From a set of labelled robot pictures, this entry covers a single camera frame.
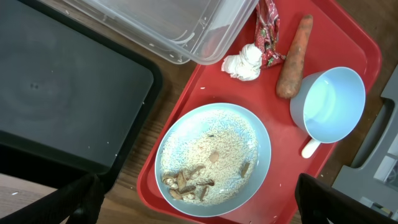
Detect food scraps on plate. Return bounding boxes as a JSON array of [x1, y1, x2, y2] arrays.
[[160, 110, 258, 206]]

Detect clear plastic bin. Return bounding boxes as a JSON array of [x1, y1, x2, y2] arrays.
[[37, 0, 261, 66]]

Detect black plastic tray bin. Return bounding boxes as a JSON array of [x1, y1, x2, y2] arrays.
[[1, 0, 162, 190]]

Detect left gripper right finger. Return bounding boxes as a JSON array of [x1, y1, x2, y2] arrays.
[[295, 173, 397, 224]]

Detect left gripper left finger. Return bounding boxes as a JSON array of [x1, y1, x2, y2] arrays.
[[1, 174, 104, 224]]

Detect light blue bowl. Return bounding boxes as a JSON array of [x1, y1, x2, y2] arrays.
[[290, 67, 366, 143]]

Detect light blue plate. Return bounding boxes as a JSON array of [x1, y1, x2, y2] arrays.
[[154, 103, 271, 217]]

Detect red serving tray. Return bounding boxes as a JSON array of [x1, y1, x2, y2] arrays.
[[136, 0, 382, 224]]

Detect red candy wrapper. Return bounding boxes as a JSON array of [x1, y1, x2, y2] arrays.
[[254, 0, 286, 69]]

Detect orange carrot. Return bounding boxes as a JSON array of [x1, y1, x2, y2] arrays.
[[276, 14, 313, 99]]

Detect white tissue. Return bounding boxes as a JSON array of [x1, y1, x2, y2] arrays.
[[221, 44, 262, 81]]

